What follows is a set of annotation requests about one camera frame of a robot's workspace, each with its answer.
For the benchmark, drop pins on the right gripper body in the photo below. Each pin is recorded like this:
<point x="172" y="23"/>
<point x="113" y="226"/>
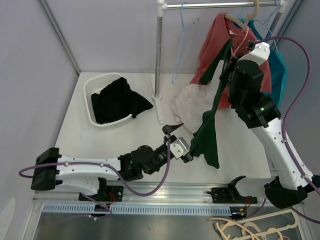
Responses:
<point x="227" y="74"/>

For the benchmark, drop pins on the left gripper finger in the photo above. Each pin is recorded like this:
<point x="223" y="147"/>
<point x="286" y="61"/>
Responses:
<point x="168" y="129"/>
<point x="189" y="155"/>

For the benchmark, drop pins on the pink wire hanger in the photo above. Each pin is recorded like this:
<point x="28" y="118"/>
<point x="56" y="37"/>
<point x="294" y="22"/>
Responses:
<point x="234" y="51"/>

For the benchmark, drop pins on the green and white t shirt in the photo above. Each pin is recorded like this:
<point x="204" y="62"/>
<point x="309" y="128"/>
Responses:
<point x="201" y="123"/>

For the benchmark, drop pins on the red t shirt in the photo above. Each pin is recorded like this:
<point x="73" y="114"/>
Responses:
<point x="222" y="35"/>

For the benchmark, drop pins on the wooden hanger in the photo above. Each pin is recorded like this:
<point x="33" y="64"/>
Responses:
<point x="249" y="16"/>

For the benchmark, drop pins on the black t shirt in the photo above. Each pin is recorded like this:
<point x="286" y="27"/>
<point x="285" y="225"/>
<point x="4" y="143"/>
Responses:
<point x="116" y="101"/>

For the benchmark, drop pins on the light blue wire hanger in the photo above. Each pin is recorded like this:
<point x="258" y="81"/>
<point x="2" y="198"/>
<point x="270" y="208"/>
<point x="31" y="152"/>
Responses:
<point x="186" y="41"/>

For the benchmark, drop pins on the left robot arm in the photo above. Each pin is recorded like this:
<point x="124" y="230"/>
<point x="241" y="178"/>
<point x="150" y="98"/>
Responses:
<point x="86" y="175"/>

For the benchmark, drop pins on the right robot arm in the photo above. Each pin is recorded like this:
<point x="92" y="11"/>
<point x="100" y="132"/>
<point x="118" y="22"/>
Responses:
<point x="294" y="181"/>

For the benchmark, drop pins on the white plastic basket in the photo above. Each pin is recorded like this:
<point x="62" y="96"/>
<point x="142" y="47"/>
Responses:
<point x="94" y="86"/>

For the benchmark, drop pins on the metal clothes rack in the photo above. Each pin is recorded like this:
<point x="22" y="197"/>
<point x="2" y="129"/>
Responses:
<point x="162" y="6"/>

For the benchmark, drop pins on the pile of spare hangers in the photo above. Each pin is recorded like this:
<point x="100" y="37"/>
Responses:
<point x="250" y="230"/>

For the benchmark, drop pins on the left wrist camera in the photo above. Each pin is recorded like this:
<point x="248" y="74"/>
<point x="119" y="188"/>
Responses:
<point x="179" y="147"/>

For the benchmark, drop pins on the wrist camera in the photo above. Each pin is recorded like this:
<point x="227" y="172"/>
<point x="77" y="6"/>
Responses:
<point x="179" y="147"/>
<point x="258" y="52"/>

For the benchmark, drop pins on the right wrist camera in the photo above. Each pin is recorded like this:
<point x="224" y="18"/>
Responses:
<point x="258" y="52"/>

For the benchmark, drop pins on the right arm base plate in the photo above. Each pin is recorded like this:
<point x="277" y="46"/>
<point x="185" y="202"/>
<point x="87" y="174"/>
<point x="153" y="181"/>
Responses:
<point x="229" y="195"/>

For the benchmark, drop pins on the slotted cable duct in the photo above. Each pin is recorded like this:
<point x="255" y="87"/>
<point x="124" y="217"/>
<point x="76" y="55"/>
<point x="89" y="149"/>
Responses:
<point x="131" y="209"/>

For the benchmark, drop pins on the blue wire hanger right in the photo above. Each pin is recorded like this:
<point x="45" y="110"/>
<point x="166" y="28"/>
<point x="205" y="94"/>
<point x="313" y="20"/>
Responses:
<point x="267" y="23"/>

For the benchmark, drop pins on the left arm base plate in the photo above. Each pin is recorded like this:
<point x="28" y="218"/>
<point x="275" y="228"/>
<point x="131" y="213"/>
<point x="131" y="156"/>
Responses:
<point x="109" y="193"/>

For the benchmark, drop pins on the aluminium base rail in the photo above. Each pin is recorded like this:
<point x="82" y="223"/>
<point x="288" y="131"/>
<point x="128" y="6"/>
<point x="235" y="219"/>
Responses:
<point x="169" y="194"/>

